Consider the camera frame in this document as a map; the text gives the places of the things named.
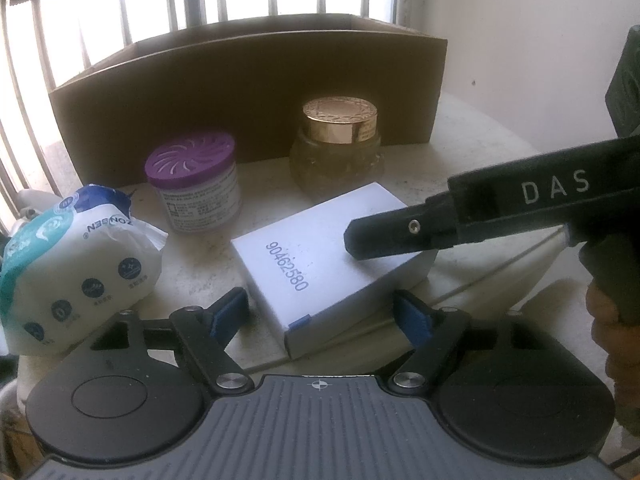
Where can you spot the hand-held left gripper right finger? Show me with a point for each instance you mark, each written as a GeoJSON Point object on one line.
{"type": "Point", "coordinates": [414, 317]}

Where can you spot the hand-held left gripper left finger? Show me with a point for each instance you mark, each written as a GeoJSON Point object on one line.
{"type": "Point", "coordinates": [227, 311]}

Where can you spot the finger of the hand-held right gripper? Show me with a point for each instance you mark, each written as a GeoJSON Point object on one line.
{"type": "Point", "coordinates": [390, 235]}

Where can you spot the white rectangular carton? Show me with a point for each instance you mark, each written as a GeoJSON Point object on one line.
{"type": "Point", "coordinates": [310, 255]}

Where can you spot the gold lid glass jar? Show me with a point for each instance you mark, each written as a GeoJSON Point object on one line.
{"type": "Point", "coordinates": [336, 150]}

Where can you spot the purple lid air freshener jar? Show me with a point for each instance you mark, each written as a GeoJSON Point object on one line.
{"type": "Point", "coordinates": [197, 185]}

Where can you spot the brown cardboard box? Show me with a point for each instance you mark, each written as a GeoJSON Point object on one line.
{"type": "Point", "coordinates": [200, 95]}

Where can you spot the person's right hand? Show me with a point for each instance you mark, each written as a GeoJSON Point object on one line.
{"type": "Point", "coordinates": [617, 345]}

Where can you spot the white plastic tissue pack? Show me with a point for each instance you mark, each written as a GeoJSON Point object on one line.
{"type": "Point", "coordinates": [85, 275]}

